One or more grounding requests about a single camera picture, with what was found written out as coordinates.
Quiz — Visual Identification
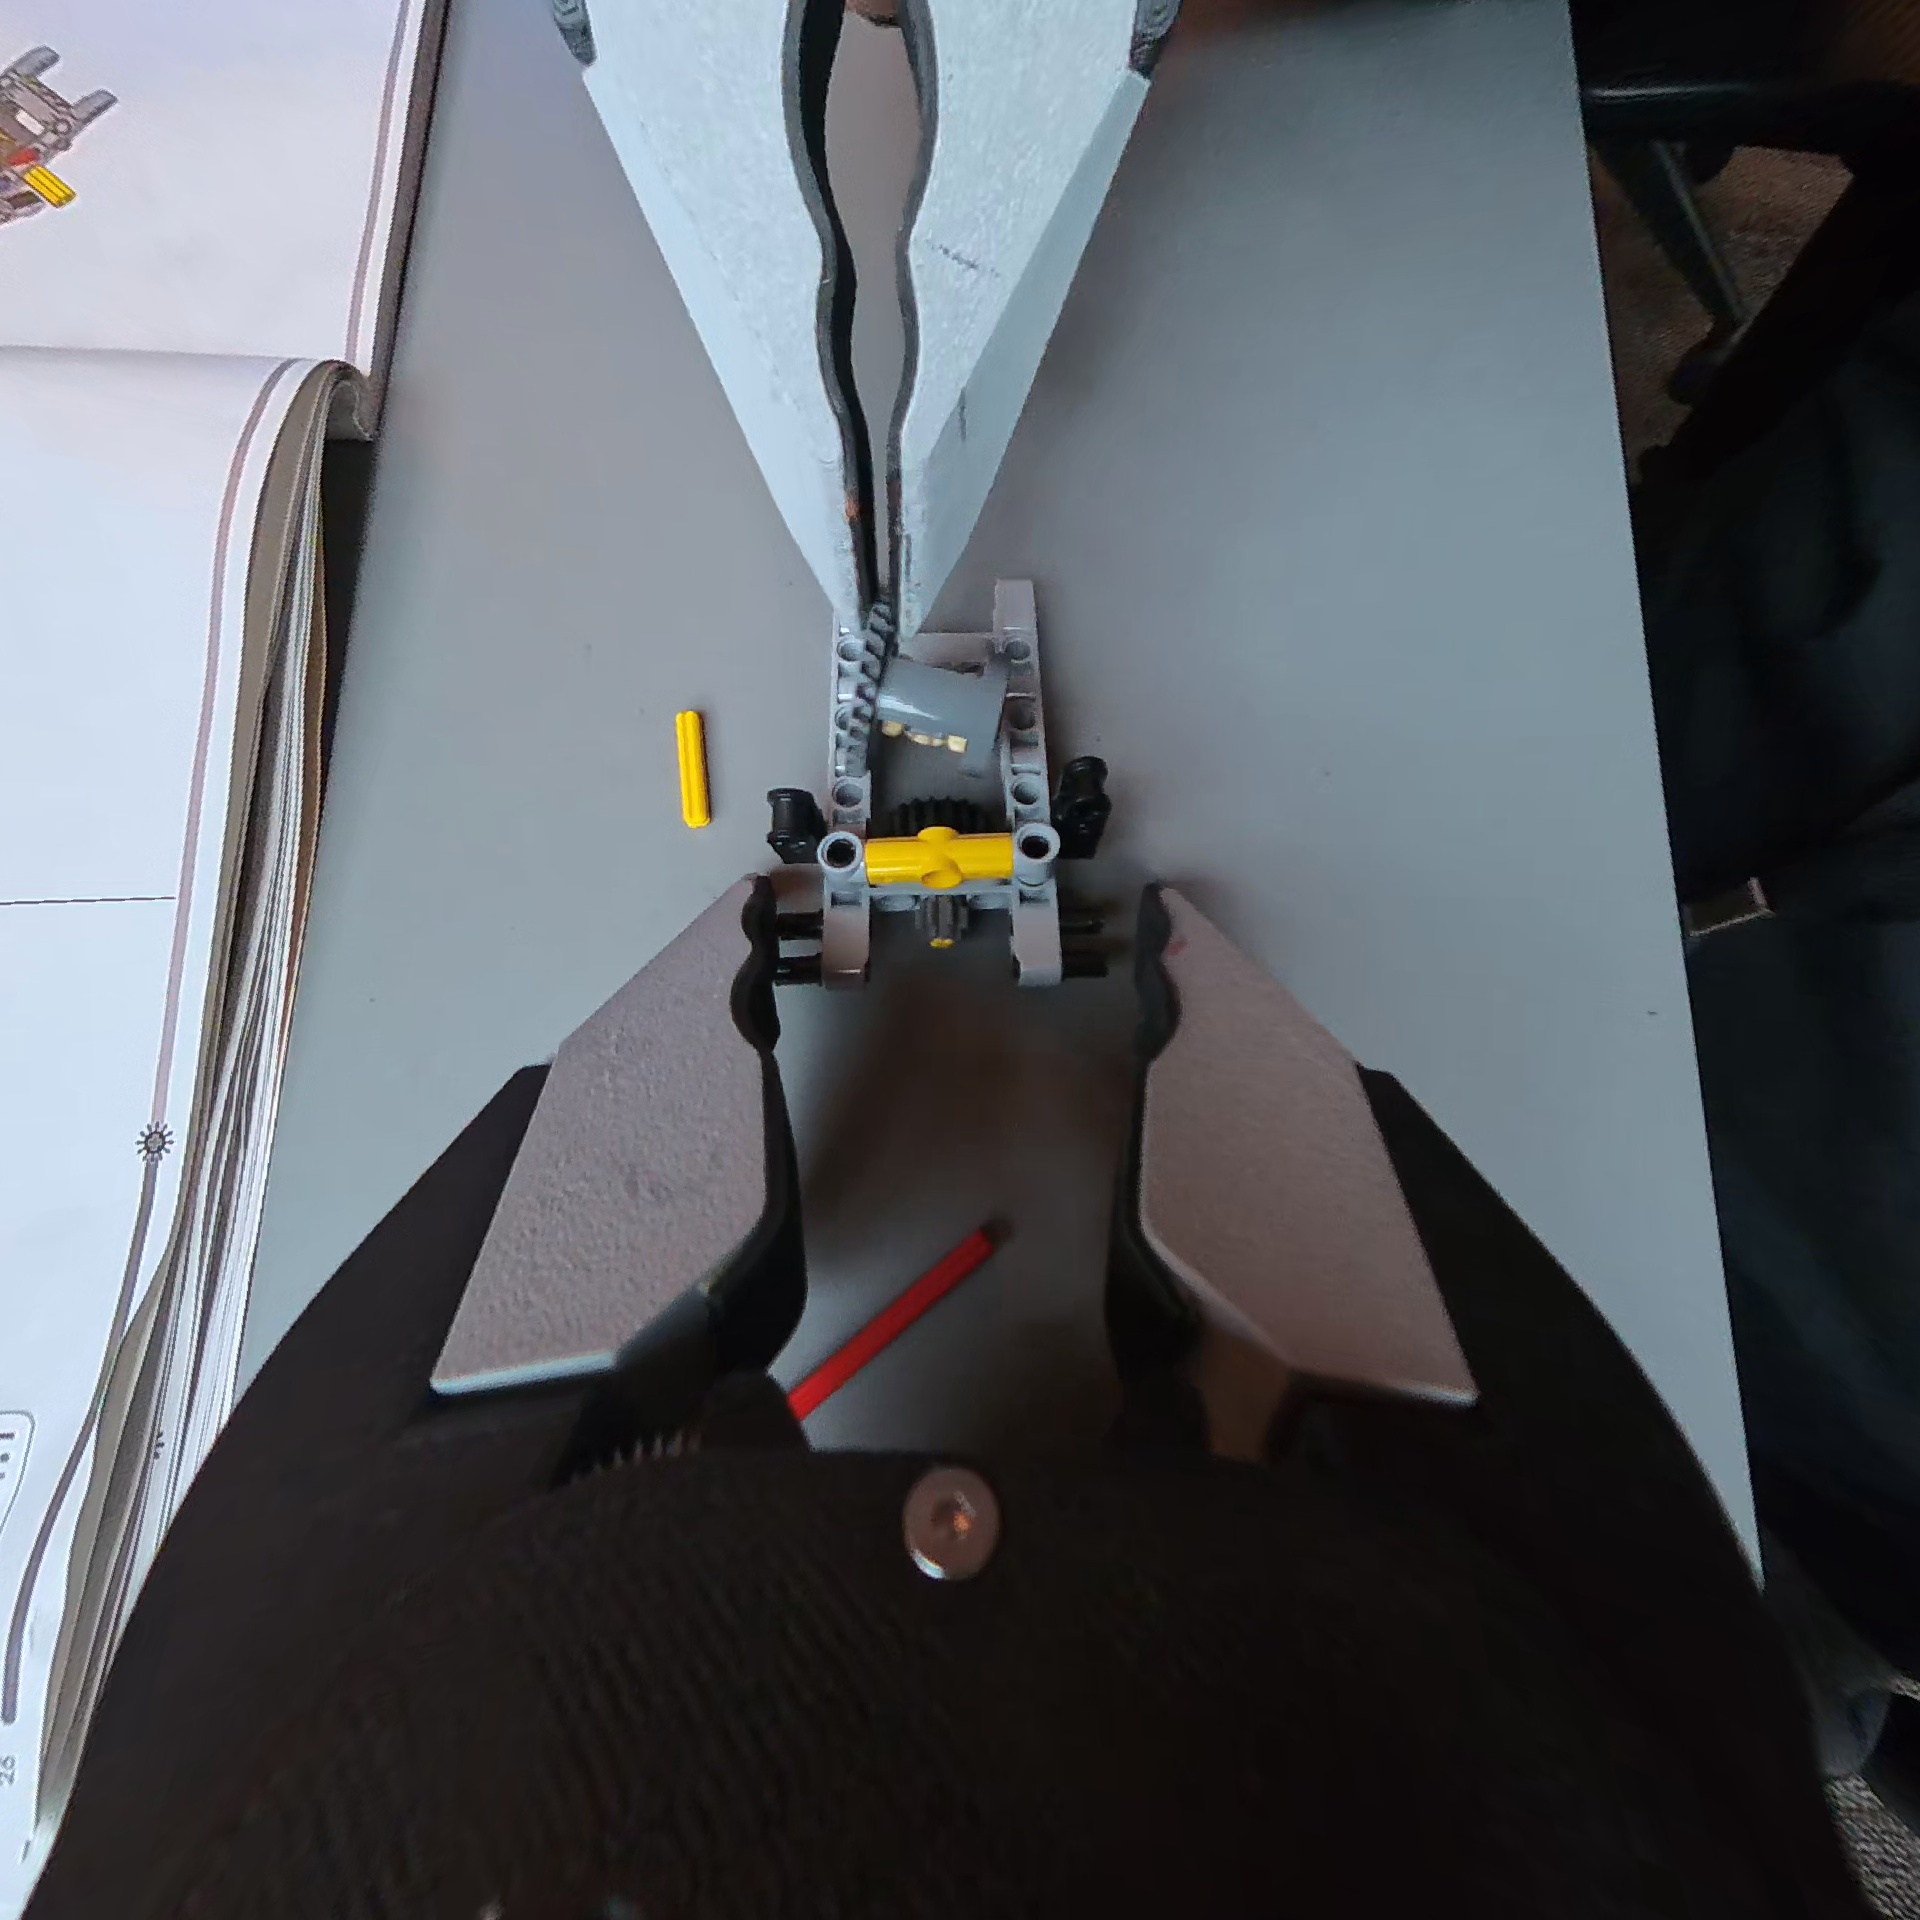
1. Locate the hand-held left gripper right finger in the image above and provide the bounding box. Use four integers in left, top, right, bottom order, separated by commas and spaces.
1107, 882, 1480, 1409

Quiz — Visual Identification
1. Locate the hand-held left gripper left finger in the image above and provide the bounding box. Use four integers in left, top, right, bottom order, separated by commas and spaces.
432, 876, 812, 1397

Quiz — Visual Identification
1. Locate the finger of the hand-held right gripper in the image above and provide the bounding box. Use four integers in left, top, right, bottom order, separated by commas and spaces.
898, 0, 1157, 627
578, 0, 889, 627

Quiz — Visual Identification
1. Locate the grey lego frame assembly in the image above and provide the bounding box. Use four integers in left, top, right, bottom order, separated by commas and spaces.
764, 578, 1115, 995

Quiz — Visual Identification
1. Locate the grey lego differential housing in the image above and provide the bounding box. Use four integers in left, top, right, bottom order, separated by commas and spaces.
855, 600, 1008, 751

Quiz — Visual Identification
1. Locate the red lego axle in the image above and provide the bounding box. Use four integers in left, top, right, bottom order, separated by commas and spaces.
786, 1226, 999, 1427

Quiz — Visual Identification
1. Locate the lego instruction booklet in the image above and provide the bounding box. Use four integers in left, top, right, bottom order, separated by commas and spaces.
0, 0, 454, 1825

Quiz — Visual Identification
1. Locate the black office chair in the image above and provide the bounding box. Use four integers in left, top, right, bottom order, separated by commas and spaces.
1576, 0, 1920, 452

